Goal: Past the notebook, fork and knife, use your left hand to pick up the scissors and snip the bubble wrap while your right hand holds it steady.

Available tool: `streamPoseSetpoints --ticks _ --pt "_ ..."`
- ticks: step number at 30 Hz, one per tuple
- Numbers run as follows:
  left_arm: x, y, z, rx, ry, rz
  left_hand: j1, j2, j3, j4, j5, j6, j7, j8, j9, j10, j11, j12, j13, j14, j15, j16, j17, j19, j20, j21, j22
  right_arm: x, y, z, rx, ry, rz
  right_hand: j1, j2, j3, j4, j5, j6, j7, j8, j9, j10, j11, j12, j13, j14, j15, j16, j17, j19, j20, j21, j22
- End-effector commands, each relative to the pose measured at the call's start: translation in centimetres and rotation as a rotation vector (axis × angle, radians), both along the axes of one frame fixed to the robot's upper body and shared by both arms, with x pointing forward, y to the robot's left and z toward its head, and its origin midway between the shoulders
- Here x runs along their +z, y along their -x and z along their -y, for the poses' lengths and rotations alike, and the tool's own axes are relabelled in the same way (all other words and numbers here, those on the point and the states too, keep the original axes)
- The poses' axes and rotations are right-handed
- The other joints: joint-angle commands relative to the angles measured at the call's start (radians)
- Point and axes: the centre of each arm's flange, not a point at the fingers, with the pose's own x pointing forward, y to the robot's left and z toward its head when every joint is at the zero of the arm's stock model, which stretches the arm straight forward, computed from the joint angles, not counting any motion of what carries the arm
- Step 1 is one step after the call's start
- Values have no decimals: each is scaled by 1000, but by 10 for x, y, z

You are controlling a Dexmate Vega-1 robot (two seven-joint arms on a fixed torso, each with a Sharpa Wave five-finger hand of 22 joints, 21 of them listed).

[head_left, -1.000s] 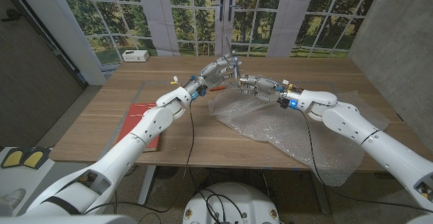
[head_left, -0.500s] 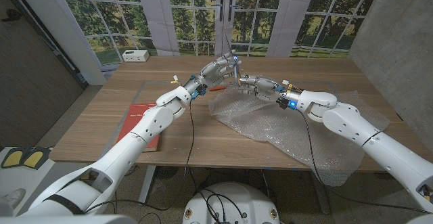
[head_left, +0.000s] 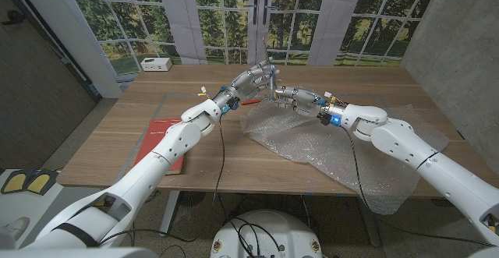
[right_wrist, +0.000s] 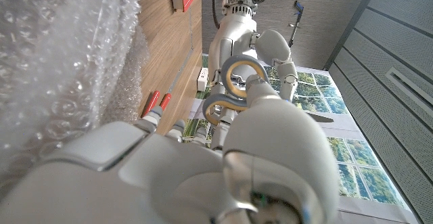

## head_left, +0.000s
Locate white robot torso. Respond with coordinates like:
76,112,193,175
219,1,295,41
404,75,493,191
210,209,323,258

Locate clear bubble wrap sheet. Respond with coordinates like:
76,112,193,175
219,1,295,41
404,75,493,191
239,94,451,215

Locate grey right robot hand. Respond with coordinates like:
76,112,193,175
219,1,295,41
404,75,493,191
272,85,349,129

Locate thin black left wrist cable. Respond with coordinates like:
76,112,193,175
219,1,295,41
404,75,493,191
99,113,227,247

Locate printed window forest backdrop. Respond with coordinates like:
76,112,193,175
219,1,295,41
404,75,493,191
62,0,444,76

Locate scissors with orange grey handles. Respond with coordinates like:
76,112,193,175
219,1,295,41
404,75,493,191
261,35,279,100

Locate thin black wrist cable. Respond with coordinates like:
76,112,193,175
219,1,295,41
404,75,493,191
99,113,227,247
342,127,496,248

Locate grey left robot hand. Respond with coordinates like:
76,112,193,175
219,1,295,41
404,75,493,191
212,57,281,115

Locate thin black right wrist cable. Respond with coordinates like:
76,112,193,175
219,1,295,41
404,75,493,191
342,127,496,248

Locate yellow black foot pedal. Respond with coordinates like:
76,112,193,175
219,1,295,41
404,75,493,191
25,168,59,196
0,171,30,195

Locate red notebook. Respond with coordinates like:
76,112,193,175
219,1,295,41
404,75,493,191
133,118,184,175

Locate white table leg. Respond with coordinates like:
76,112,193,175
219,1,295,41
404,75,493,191
356,197,381,248
158,190,181,238

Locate black torso cable loop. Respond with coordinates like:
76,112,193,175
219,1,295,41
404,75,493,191
228,218,281,257

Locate white power strip box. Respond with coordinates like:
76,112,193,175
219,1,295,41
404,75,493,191
140,57,173,72

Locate white shoe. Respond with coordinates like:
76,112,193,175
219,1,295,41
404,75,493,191
0,216,31,243

